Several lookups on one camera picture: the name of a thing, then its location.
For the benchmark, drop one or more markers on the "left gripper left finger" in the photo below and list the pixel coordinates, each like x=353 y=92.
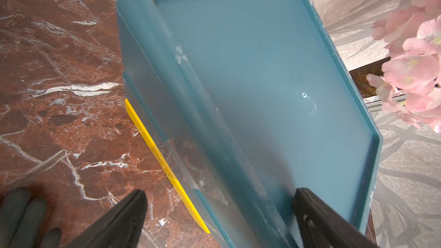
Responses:
x=120 y=227

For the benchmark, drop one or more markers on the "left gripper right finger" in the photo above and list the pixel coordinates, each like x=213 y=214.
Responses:
x=321 y=227

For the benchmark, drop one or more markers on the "teal yellow drawer box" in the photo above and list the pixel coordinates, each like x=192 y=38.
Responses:
x=243 y=102

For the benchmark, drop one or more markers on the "pink blossom artificial tree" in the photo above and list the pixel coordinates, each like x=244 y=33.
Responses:
x=410 y=86

